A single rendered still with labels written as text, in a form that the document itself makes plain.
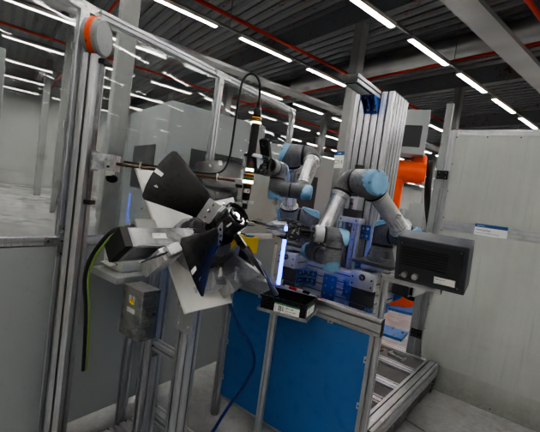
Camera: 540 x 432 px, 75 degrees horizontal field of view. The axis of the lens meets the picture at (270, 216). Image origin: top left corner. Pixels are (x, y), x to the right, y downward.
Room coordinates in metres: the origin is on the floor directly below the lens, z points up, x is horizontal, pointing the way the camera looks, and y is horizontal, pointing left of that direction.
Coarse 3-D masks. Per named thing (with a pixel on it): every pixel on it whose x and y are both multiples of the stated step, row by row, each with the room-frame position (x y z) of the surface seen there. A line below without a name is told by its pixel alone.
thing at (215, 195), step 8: (208, 160) 1.63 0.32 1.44; (216, 160) 1.64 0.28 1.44; (200, 168) 1.60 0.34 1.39; (208, 168) 1.60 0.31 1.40; (216, 168) 1.61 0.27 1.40; (232, 168) 1.63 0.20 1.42; (240, 168) 1.65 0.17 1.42; (224, 176) 1.58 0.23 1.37; (232, 176) 1.59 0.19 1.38; (240, 176) 1.61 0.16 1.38; (208, 184) 1.55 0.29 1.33; (216, 184) 1.55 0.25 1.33; (224, 184) 1.55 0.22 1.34; (232, 184) 1.56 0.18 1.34; (208, 192) 1.53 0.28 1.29; (216, 192) 1.53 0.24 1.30; (224, 192) 1.52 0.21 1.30; (232, 192) 1.53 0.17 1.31; (216, 200) 1.51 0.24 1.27
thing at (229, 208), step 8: (232, 208) 1.40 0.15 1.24; (240, 208) 1.45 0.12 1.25; (216, 216) 1.40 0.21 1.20; (224, 216) 1.37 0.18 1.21; (232, 216) 1.38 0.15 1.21; (240, 216) 1.42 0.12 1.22; (216, 224) 1.39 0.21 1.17; (224, 224) 1.37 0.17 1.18; (232, 224) 1.36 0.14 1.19; (240, 224) 1.38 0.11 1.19; (248, 224) 1.42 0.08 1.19; (224, 232) 1.39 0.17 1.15; (232, 232) 1.39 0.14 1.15; (224, 240) 1.42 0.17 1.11; (232, 240) 1.47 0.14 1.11
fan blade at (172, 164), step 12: (168, 156) 1.32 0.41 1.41; (180, 156) 1.35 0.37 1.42; (168, 168) 1.31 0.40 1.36; (180, 168) 1.34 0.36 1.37; (156, 180) 1.28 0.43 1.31; (168, 180) 1.30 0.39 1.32; (180, 180) 1.33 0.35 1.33; (192, 180) 1.35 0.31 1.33; (144, 192) 1.25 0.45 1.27; (156, 192) 1.28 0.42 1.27; (168, 192) 1.30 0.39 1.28; (180, 192) 1.33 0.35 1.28; (192, 192) 1.35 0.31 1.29; (204, 192) 1.37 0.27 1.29; (168, 204) 1.30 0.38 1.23; (180, 204) 1.33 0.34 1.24; (192, 204) 1.35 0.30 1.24; (204, 204) 1.38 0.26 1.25; (192, 216) 1.36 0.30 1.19
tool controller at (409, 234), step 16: (400, 240) 1.40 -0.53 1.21; (416, 240) 1.36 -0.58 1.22; (432, 240) 1.34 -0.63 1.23; (448, 240) 1.34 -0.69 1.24; (464, 240) 1.33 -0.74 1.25; (400, 256) 1.41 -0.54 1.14; (416, 256) 1.37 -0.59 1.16; (432, 256) 1.33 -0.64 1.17; (448, 256) 1.30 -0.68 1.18; (464, 256) 1.27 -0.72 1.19; (400, 272) 1.42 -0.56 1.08; (416, 272) 1.38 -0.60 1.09; (432, 272) 1.34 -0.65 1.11; (448, 272) 1.31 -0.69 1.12; (464, 272) 1.28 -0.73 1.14; (448, 288) 1.32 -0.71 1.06; (464, 288) 1.29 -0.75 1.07
